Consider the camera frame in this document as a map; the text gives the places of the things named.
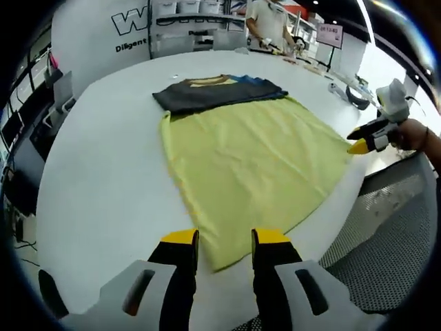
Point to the white storage bin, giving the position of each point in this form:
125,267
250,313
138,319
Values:
188,4
166,5
210,4

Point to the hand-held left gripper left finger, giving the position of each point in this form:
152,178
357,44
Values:
144,296

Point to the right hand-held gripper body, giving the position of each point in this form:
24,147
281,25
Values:
394,103

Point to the pink hanging bag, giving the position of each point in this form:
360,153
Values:
52,63

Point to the person's right hand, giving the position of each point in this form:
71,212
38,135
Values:
411,136

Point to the white handheld controller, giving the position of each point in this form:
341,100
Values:
335,90

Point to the grey mesh office chair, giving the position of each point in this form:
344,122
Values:
386,241

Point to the pink timer screen on stand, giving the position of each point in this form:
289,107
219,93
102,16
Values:
329,35

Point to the yellow garment with dark sleeves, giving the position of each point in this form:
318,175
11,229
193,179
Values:
248,155

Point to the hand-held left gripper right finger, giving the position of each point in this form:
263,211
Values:
293,296

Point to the grey metal shelving unit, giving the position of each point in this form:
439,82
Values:
193,20

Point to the grey box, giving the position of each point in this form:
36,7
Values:
229,39
174,46

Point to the black chair armrest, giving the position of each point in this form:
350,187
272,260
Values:
51,293

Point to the white framed monitor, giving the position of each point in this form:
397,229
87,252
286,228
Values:
12,129

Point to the white frame chair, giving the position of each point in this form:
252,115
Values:
62,89

